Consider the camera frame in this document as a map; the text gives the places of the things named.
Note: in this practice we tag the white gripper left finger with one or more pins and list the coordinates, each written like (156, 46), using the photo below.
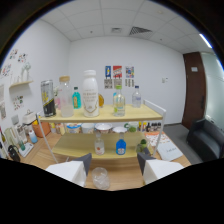
(68, 170)

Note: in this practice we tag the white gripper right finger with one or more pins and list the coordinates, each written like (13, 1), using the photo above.
(159, 168)

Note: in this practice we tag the white folded towel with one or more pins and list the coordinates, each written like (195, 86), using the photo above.
(170, 151)

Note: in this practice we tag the glass jar of limes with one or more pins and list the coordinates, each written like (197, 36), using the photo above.
(142, 146)

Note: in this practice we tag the orange printed menu sheet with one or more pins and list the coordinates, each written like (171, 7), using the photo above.
(154, 137)

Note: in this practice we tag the clear glass with ice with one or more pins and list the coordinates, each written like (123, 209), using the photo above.
(100, 179)

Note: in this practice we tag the clear bottle red label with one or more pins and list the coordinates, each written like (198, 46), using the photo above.
(99, 146)

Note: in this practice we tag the small dark spice jar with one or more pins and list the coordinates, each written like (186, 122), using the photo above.
(156, 126)
(152, 127)
(159, 126)

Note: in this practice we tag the white bowl blue rim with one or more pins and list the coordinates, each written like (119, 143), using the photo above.
(73, 128)

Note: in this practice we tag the brown sauce bottle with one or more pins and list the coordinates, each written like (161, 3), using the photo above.
(148, 127)

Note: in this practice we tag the blue liquid bottle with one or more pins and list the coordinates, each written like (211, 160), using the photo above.
(121, 146)

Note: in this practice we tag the white tray stand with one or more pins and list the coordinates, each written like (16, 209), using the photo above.
(26, 150)

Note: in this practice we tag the light blue white jar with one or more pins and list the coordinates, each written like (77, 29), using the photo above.
(33, 137)

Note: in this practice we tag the white green mug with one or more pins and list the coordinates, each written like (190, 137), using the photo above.
(130, 127)

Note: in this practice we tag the black armchair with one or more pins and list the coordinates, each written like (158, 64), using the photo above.
(206, 140)

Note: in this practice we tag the black bag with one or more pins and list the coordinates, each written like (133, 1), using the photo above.
(14, 154)

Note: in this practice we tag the tall glass jar cork lid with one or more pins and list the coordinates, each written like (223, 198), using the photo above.
(66, 100)

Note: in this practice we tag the teal liquid bottle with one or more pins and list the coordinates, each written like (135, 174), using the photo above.
(76, 100)

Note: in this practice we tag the pink liquid bottle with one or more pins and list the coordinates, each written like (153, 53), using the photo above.
(57, 100)

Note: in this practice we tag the black yellow tall can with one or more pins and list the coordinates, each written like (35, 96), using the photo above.
(48, 100)

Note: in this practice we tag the clear bottle blue cap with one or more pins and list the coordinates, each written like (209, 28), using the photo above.
(136, 98)

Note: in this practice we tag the clear bottle green cap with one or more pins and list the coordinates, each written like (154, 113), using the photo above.
(119, 103)

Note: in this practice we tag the large white bottle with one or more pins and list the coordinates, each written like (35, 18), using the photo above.
(90, 96)

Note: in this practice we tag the orange round object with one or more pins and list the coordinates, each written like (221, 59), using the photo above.
(101, 100)

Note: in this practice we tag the small light blue bottle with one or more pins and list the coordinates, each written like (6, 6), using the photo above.
(114, 98)

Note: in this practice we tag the brown door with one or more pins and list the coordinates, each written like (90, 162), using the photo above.
(193, 90)

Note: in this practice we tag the ceiling strip light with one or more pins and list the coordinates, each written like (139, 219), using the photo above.
(205, 40)

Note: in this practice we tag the ceiling air vent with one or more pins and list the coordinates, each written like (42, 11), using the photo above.
(140, 31)

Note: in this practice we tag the square ceiling fixture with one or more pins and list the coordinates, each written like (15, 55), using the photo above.
(116, 30)

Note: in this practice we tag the white frame wooden shelf rack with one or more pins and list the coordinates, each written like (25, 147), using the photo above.
(141, 115)

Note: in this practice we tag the multicolour wall poster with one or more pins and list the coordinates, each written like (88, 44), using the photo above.
(129, 76)

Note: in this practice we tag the wooden wall shelf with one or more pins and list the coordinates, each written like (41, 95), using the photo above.
(20, 83)

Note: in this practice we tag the red white wall poster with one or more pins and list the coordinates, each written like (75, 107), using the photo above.
(117, 76)

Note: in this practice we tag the blue yellow wall poster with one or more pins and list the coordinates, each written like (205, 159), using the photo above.
(108, 76)

